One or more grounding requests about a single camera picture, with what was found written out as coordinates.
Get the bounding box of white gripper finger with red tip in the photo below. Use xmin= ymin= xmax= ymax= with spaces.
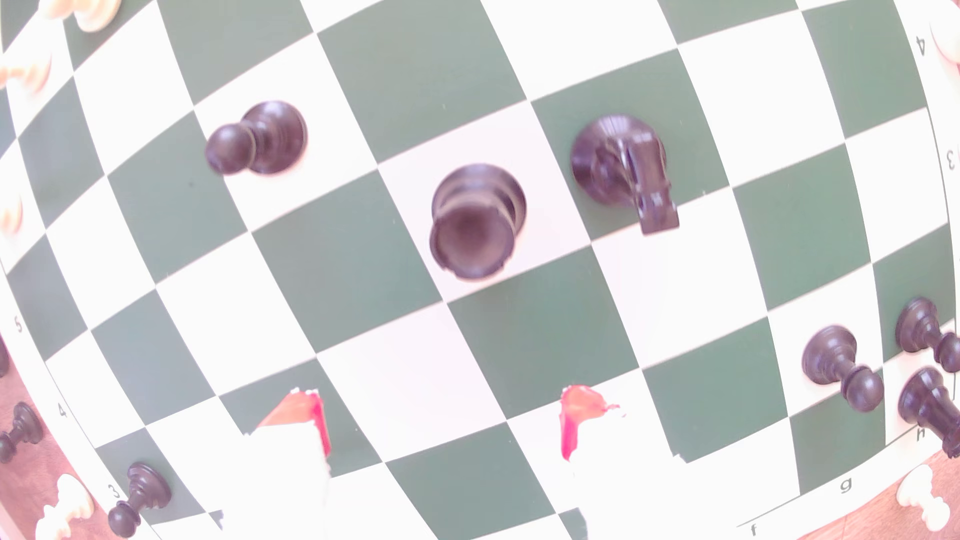
xmin=558 ymin=384 xmax=687 ymax=540
xmin=217 ymin=387 xmax=333 ymax=540

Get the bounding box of black rook chess piece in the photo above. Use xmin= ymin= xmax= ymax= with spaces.
xmin=897 ymin=366 xmax=960 ymax=459
xmin=428 ymin=163 xmax=528 ymax=282

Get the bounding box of black pawn chess piece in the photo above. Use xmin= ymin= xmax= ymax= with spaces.
xmin=107 ymin=462 xmax=173 ymax=540
xmin=204 ymin=100 xmax=309 ymax=177
xmin=894 ymin=296 xmax=960 ymax=375
xmin=801 ymin=324 xmax=886 ymax=414
xmin=0 ymin=401 xmax=45 ymax=465

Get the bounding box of green and cream chess mat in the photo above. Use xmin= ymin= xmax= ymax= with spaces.
xmin=0 ymin=0 xmax=960 ymax=540

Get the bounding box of white pawn chess piece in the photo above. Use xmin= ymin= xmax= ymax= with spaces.
xmin=0 ymin=191 xmax=25 ymax=237
xmin=0 ymin=52 xmax=54 ymax=95
xmin=33 ymin=474 xmax=96 ymax=540
xmin=896 ymin=463 xmax=952 ymax=534
xmin=37 ymin=0 xmax=123 ymax=34

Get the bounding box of black knight chess piece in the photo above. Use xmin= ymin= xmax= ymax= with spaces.
xmin=570 ymin=114 xmax=681 ymax=237

